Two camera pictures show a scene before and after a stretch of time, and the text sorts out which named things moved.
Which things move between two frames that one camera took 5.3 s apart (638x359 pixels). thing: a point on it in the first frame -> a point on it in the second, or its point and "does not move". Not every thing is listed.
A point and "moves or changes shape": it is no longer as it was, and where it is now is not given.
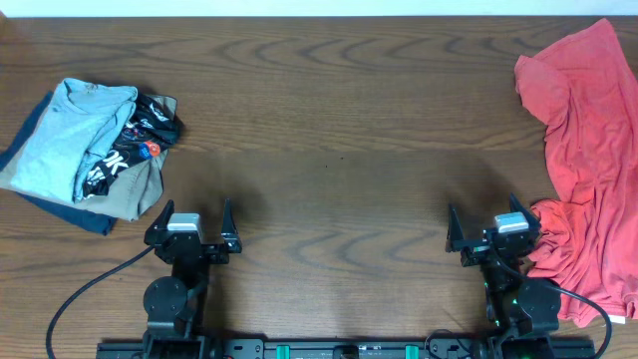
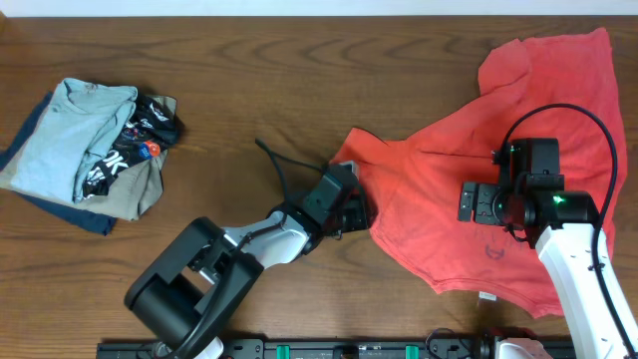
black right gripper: [475, 249] -> [482, 209]
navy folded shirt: [84, 220] does not move
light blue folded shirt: [78, 123] does not move
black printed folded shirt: [147, 134] does not move
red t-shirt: [584, 85] moves or changes shape
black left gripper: [230, 242] -> [360, 208]
